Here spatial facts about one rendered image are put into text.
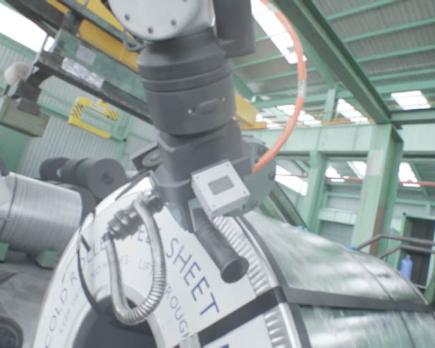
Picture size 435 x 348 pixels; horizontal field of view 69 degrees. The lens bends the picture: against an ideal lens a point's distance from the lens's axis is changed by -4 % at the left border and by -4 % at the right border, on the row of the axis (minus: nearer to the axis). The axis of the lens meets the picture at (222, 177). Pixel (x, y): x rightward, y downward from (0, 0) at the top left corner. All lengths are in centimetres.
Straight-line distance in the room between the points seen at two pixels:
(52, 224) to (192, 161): 546
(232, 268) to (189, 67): 26
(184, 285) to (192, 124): 52
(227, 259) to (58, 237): 548
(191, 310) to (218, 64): 56
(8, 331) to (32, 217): 509
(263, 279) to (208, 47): 44
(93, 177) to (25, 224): 726
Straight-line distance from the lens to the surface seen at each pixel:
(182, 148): 32
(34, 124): 168
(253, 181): 57
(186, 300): 76
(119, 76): 152
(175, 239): 82
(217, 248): 46
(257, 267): 63
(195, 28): 29
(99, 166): 1276
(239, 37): 30
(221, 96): 31
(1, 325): 61
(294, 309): 62
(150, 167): 69
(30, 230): 573
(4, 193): 64
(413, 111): 608
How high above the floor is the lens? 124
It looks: 10 degrees up
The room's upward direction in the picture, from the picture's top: 15 degrees clockwise
